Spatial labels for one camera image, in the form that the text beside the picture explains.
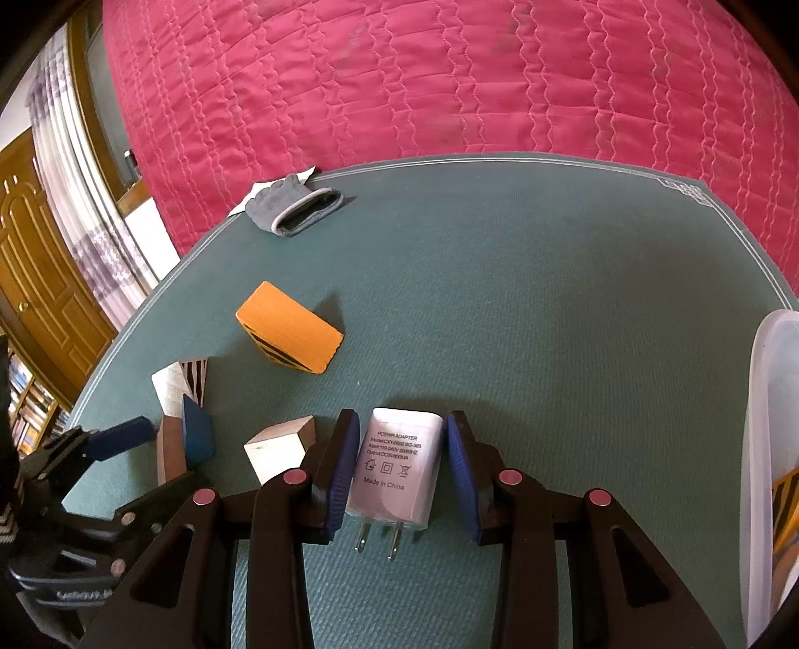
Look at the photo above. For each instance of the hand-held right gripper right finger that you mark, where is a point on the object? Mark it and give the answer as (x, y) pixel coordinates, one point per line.
(462, 474)

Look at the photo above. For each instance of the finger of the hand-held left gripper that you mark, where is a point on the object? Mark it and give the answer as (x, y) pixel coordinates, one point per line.
(143, 518)
(118, 437)

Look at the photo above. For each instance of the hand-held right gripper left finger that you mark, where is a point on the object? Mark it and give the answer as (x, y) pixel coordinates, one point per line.
(340, 474)

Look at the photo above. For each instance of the brown block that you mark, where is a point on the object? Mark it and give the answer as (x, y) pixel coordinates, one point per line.
(170, 452)

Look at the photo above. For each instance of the white power adapter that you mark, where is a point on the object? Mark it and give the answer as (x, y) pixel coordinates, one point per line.
(393, 462)

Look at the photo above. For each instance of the light wooden block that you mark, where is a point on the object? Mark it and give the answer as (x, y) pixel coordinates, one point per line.
(274, 452)

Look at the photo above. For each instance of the white striped wedge block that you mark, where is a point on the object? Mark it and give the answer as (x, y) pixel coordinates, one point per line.
(168, 384)

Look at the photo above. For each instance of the blue block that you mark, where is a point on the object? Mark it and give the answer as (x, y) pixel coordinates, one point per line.
(198, 434)

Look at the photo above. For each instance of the large orange striped wedge block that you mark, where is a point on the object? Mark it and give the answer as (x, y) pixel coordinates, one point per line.
(287, 331)

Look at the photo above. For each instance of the clear plastic container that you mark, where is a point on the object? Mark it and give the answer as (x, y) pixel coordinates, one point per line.
(758, 437)

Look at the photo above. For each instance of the bookshelf with books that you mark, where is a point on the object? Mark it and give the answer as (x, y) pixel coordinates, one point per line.
(31, 399)

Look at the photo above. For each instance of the brown wooden door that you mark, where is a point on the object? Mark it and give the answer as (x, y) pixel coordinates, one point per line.
(43, 274)

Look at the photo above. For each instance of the sheer patterned curtain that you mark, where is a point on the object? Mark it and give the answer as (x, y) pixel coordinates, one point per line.
(93, 206)

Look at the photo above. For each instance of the dark bottle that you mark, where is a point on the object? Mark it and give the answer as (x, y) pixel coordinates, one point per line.
(130, 165)

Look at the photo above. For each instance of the grey work glove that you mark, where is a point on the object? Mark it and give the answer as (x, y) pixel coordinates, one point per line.
(281, 203)

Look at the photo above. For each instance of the white paper sheet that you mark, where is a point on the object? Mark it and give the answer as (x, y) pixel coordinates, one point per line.
(259, 187)

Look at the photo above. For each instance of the red quilted blanket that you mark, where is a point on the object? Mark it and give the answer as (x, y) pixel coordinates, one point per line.
(437, 81)

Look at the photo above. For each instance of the wooden window frame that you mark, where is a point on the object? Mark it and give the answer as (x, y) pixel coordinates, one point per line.
(132, 198)

